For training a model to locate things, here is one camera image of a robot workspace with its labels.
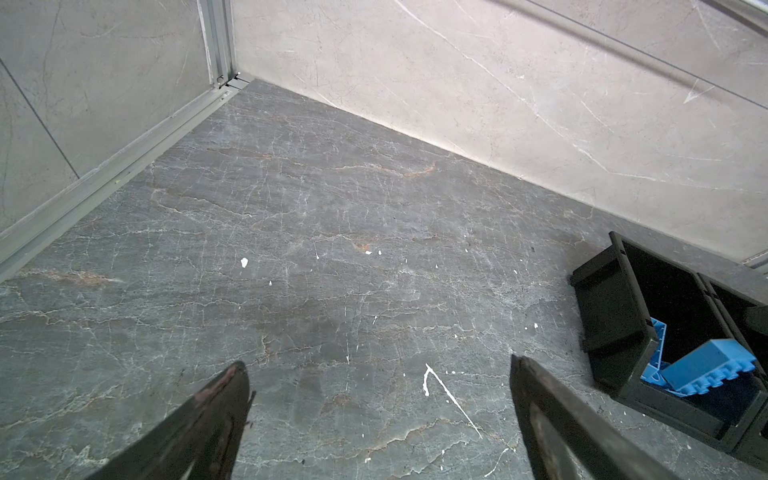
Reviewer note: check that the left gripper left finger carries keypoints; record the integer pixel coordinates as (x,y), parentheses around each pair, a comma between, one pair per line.
(199,440)

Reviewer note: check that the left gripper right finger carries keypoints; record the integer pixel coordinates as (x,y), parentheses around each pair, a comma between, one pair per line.
(559,429)

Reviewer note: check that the blue lego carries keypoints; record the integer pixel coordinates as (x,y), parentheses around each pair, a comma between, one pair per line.
(707,367)
(652,372)

